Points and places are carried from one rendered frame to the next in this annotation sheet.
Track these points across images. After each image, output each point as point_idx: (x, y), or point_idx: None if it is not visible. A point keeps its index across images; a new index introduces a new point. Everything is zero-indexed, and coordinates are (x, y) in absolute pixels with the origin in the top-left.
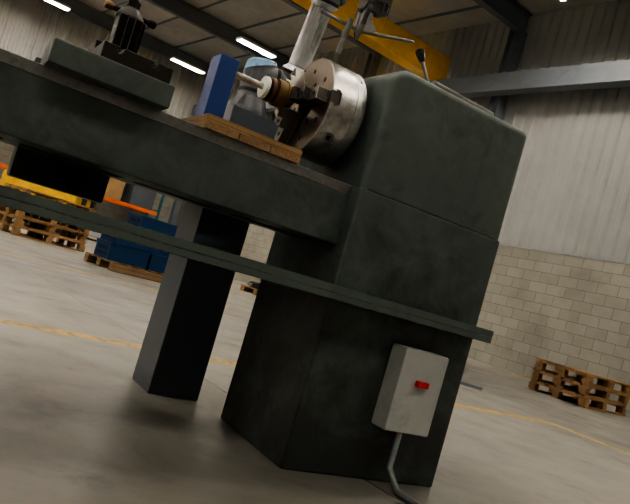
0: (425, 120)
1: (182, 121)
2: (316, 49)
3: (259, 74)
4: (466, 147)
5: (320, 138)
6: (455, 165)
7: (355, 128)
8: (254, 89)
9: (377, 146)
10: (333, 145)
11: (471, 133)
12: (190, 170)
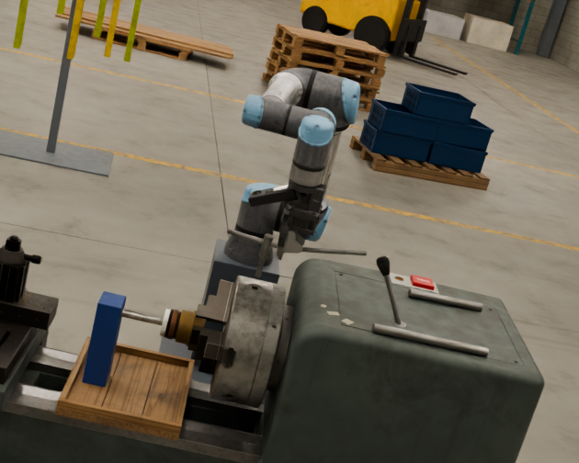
0: (350, 385)
1: (31, 409)
2: (326, 177)
3: (253, 213)
4: (425, 410)
5: (221, 396)
6: (407, 433)
7: (260, 389)
8: (247, 231)
9: (278, 421)
10: (241, 400)
11: (433, 392)
12: (49, 454)
